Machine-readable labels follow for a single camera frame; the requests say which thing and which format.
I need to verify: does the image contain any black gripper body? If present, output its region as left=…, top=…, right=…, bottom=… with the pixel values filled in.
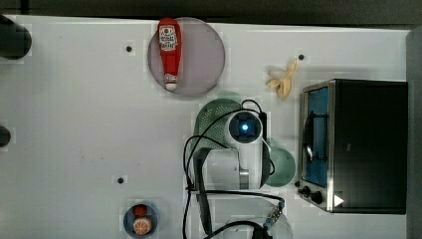
left=259, top=112, right=268, bottom=139

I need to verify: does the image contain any grey round plate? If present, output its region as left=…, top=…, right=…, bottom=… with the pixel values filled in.
left=147, top=17, right=226, bottom=97

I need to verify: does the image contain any blue bowl with fruit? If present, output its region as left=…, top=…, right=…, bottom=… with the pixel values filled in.
left=122, top=202, right=159, bottom=239

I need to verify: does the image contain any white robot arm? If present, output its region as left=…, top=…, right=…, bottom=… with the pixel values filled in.
left=186, top=109, right=296, bottom=237

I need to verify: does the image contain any peeled banana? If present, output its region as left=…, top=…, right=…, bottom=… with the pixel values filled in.
left=266, top=59, right=298, bottom=100

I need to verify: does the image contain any light green mug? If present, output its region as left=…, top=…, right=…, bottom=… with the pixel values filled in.
left=266, top=138, right=296, bottom=187

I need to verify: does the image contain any black round object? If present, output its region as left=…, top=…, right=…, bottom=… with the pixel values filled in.
left=0, top=126, right=11, bottom=147

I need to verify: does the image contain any red ketchup bottle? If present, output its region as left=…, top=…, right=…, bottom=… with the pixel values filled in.
left=157, top=18, right=182, bottom=91

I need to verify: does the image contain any black toaster oven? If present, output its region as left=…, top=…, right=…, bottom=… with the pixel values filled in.
left=296, top=79, right=408, bottom=214

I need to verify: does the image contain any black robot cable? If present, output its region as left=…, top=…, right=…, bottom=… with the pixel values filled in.
left=181, top=99, right=287, bottom=239

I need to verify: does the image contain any black cylindrical cup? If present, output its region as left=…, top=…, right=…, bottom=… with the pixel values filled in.
left=0, top=15, right=32, bottom=60

